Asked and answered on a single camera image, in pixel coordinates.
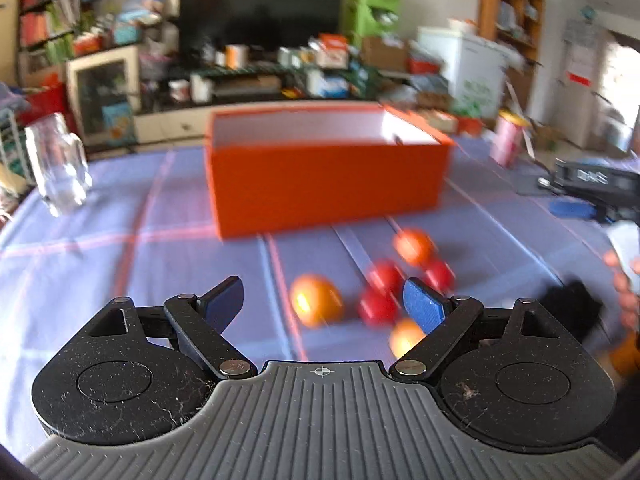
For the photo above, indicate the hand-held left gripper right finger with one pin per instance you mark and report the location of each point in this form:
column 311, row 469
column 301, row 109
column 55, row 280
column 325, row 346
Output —
column 425, row 306

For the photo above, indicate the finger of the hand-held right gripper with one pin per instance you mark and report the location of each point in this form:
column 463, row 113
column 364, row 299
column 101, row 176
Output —
column 570, row 209

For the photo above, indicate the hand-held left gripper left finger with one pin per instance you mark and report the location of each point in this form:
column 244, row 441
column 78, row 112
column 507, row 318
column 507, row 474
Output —
column 225, row 305

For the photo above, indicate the red apple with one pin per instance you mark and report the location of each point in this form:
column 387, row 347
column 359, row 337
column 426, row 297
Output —
column 377, row 309
column 440, row 275
column 385, row 278

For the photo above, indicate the large orange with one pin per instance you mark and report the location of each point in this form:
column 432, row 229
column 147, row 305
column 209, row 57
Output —
column 317, row 301

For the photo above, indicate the orange cardboard box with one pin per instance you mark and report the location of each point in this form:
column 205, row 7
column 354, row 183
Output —
column 325, row 185

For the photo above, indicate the person's right forearm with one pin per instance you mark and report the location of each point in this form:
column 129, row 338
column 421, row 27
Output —
column 627, row 355

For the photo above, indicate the person's right hand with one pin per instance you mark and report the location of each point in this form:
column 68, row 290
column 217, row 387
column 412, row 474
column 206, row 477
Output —
column 627, row 295

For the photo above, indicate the pink cup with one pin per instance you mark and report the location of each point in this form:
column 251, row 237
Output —
column 507, row 140

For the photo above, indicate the dark fuzzy cloth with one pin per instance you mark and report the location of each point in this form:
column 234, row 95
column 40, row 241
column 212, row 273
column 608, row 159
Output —
column 572, row 310

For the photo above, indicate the white chest cabinet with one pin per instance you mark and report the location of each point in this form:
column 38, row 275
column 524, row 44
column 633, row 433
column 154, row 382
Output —
column 465, row 70

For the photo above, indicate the wooden bookshelf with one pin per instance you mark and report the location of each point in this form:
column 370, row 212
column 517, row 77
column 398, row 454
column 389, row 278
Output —
column 515, row 20

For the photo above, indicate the cream and black TV stand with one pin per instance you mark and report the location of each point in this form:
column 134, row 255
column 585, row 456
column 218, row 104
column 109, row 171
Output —
column 170, row 120

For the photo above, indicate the blue snack bag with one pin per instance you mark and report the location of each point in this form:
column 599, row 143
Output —
column 119, row 125

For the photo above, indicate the clear glass mug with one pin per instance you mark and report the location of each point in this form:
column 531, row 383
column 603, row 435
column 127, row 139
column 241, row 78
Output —
column 57, row 170

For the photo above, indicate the blue and white packet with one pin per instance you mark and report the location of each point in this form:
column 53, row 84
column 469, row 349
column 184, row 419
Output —
column 334, row 85

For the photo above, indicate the open cardboard box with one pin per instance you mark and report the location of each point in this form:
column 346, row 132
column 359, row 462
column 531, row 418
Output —
column 382, row 54

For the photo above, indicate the cream glass-door cabinet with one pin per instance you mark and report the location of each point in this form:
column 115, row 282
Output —
column 100, row 80

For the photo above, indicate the red and white packet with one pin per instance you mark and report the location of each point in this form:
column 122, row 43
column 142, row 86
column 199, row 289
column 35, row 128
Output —
column 334, row 51

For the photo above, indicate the green plastic rack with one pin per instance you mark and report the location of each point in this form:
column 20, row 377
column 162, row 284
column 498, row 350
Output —
column 367, row 15

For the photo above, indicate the black television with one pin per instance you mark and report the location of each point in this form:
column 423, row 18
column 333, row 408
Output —
column 260, row 5

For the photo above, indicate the bookshelf with books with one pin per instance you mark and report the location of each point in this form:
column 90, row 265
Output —
column 50, row 10

